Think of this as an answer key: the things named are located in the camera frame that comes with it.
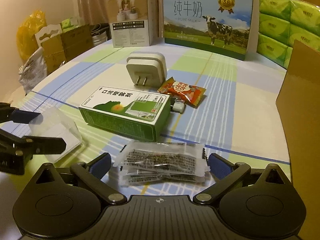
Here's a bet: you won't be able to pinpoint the blue milk carton box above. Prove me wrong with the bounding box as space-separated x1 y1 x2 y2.
163 0 253 60

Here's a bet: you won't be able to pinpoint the green spray medicine box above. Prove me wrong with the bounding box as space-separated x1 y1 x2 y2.
79 86 170 142

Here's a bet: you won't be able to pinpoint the checkered bed sheet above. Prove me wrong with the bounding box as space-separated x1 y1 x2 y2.
7 42 290 174

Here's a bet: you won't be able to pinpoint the clear plastic tray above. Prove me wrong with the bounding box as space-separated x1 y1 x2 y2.
29 107 82 163

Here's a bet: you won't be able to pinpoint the yellow plastic bag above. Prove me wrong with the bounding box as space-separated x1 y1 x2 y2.
16 10 47 63

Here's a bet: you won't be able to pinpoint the white product box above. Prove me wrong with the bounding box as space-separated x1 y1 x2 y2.
107 0 157 48

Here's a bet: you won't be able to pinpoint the white power adapter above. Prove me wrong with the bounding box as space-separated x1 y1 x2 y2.
126 51 167 88

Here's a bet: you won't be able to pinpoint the brown boxes on floor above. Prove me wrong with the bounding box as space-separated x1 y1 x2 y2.
35 24 93 75

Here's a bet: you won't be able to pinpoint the brown cardboard box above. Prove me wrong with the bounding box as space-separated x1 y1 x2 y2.
276 41 319 239

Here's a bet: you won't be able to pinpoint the small white usb plug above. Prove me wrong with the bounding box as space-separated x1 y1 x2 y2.
170 98 185 114

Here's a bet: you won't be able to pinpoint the dark sachet bundle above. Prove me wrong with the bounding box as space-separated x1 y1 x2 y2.
113 141 210 186

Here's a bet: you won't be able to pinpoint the white printed plastic bag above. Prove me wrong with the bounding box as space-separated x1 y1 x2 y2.
18 47 47 94

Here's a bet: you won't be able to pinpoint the red snack packet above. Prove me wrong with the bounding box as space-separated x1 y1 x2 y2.
158 77 206 107

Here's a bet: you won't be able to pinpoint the green tissue pack stack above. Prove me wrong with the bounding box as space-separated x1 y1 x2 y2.
257 0 319 69

